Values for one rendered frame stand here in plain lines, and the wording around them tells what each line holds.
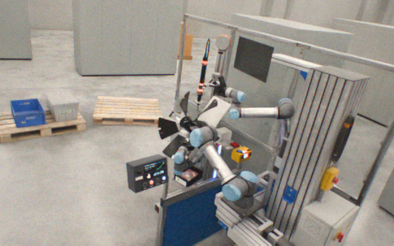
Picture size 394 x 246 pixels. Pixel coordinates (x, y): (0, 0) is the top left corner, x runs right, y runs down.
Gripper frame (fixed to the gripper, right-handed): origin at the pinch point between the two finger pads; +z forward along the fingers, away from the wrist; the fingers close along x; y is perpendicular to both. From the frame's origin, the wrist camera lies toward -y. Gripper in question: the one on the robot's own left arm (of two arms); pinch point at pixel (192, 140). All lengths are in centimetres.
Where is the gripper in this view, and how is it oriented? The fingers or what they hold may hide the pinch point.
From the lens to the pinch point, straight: 248.9
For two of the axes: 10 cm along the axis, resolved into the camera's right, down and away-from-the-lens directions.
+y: -9.7, -1.2, 2.2
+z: 2.5, -3.7, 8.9
